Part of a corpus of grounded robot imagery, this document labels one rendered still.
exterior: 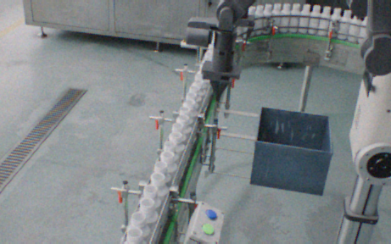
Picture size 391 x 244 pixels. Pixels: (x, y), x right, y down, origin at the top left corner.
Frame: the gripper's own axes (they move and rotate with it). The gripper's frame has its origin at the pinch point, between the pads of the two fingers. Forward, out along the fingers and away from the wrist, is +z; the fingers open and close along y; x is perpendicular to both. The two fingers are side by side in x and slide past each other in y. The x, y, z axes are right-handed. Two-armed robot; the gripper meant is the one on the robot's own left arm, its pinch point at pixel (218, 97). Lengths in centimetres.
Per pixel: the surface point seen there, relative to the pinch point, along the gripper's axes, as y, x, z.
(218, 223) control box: 5.6, -15.6, 30.0
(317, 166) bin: 38, 54, 52
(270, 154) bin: 19, 54, 50
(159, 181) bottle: -12.8, -9.4, 24.5
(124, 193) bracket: -23.9, -7.5, 32.9
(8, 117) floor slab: -180, 186, 145
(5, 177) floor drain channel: -143, 116, 144
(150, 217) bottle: -12.1, -21.3, 27.5
